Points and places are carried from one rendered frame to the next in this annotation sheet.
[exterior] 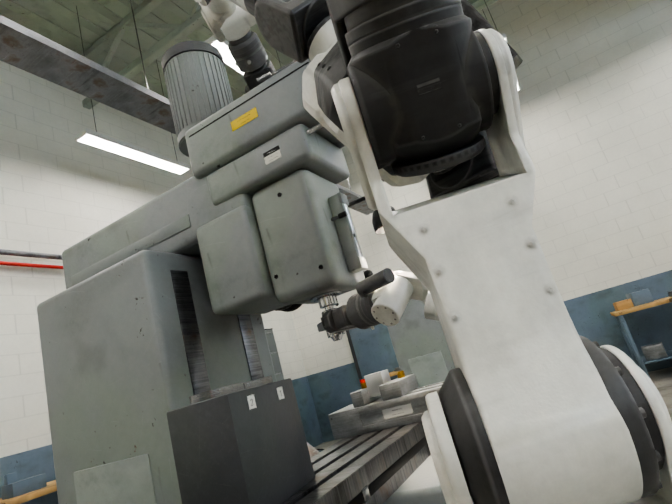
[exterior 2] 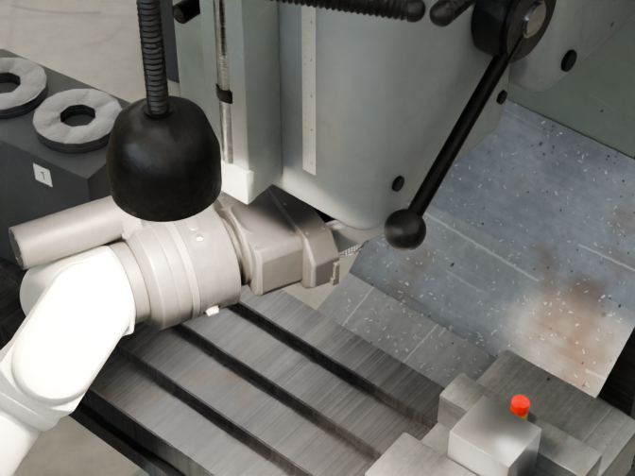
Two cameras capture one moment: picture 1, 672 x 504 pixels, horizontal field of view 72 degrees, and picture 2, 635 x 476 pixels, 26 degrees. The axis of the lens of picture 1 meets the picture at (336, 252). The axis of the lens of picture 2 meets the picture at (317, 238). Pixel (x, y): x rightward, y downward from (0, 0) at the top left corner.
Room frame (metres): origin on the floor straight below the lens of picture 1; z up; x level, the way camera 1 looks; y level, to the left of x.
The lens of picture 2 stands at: (1.40, -0.76, 2.00)
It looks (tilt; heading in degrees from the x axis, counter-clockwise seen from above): 44 degrees down; 105
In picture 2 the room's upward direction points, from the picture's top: straight up
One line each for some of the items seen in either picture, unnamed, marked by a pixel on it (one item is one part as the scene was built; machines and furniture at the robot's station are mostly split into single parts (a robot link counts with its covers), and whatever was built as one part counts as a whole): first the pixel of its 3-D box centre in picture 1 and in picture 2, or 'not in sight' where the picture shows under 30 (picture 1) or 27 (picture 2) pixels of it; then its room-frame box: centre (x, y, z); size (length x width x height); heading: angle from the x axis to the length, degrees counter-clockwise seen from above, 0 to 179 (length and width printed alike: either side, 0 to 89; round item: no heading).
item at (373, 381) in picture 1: (379, 383); (492, 451); (1.36, -0.02, 1.05); 0.06 x 0.05 x 0.06; 157
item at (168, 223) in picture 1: (169, 240); not in sight; (1.41, 0.51, 1.66); 0.80 x 0.23 x 0.20; 65
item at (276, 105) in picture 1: (276, 132); not in sight; (1.20, 0.07, 1.81); 0.47 x 0.26 x 0.16; 65
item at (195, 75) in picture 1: (201, 101); not in sight; (1.30, 0.28, 2.05); 0.20 x 0.20 x 0.32
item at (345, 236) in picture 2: not in sight; (355, 234); (1.22, 0.03, 1.23); 0.06 x 0.02 x 0.03; 43
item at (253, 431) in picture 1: (245, 443); (52, 173); (0.84, 0.24, 1.04); 0.22 x 0.12 x 0.20; 162
